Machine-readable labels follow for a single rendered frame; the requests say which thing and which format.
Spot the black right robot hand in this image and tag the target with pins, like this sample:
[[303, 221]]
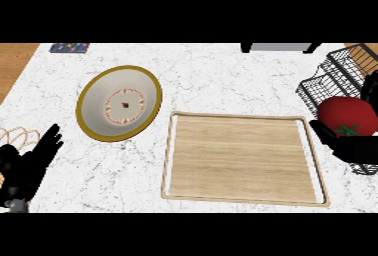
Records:
[[355, 146]]

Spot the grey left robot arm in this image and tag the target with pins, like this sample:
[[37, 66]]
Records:
[[17, 206]]

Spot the pale wooden tray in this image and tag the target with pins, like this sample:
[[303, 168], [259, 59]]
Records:
[[244, 158]]

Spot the red tomato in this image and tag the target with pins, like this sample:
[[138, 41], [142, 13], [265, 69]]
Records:
[[346, 115]]

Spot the grey appliance with black legs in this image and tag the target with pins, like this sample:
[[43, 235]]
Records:
[[278, 47]]

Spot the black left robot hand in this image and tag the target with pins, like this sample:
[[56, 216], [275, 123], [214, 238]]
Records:
[[34, 156]]

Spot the gold-rimmed white plate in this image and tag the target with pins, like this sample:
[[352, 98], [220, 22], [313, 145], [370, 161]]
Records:
[[120, 102]]

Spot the dark blue patterned box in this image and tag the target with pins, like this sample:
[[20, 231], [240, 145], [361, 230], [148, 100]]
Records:
[[70, 47]]

